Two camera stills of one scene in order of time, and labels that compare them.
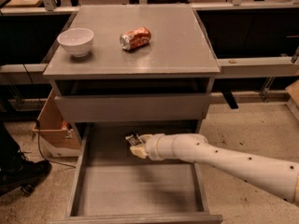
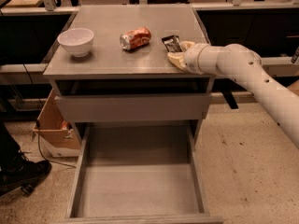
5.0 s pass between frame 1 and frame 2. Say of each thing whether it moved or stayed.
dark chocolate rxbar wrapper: moved
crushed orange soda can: stayed
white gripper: moved
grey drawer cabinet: stayed
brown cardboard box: stayed
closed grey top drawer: stayed
